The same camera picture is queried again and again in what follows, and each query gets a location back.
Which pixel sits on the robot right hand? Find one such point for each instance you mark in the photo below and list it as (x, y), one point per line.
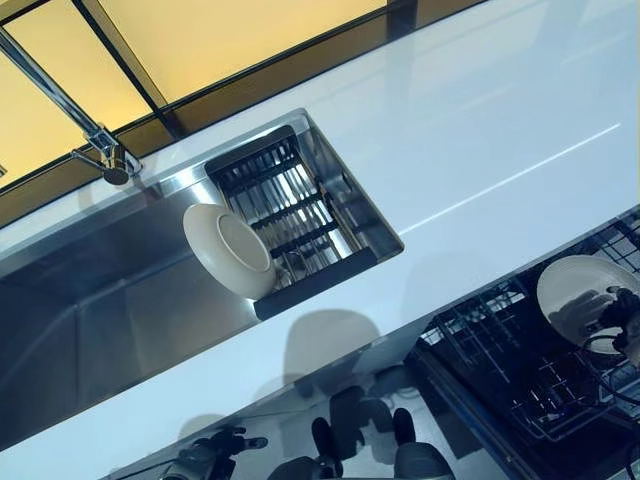
(627, 315)

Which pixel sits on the black sink dish rack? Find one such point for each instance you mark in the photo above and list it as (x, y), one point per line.
(285, 210)

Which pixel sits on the stainless steel kitchen sink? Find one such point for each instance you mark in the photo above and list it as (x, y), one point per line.
(100, 310)

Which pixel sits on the chrome faucet pipe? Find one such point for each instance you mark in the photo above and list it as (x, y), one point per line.
(65, 105)

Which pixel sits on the cream round plate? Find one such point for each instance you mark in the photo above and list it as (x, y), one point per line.
(235, 250)
(570, 300)

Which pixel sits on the black dishwasher plate rack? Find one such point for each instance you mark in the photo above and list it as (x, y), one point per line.
(500, 350)

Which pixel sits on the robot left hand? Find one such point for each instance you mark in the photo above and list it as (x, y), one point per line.
(215, 450)

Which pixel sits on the dark window frame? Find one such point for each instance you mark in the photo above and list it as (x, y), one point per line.
(400, 15)

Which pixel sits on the open built-in dishwasher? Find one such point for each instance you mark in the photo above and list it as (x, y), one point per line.
(500, 400)

